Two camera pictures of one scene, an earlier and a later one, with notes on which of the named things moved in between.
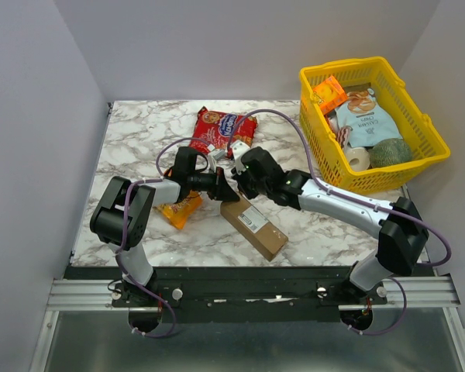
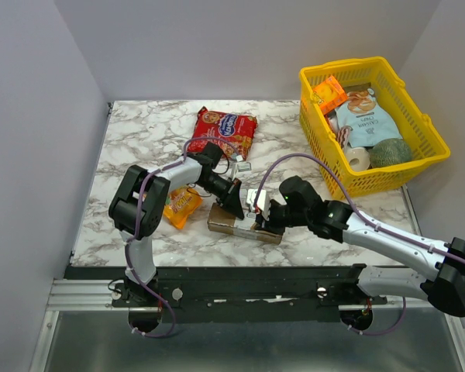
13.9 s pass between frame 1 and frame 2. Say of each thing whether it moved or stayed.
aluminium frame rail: stayed
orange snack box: stayed
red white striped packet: stayed
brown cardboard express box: moved
